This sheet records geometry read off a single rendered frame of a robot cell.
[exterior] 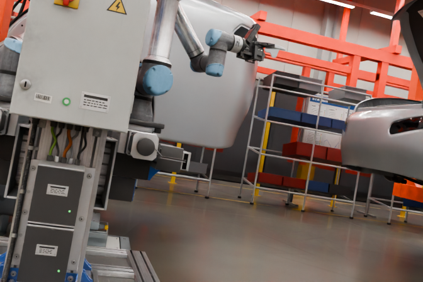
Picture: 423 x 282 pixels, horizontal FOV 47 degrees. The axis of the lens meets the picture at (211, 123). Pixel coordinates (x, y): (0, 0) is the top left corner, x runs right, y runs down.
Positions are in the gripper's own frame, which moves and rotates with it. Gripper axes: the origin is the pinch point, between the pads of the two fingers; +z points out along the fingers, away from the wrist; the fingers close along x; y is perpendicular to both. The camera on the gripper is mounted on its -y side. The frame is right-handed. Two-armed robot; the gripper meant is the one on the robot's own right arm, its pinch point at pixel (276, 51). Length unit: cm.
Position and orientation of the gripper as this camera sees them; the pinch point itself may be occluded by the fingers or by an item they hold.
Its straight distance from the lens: 228.4
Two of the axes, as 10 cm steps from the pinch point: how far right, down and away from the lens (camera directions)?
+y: -1.1, 9.8, -1.6
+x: 5.1, -0.8, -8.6
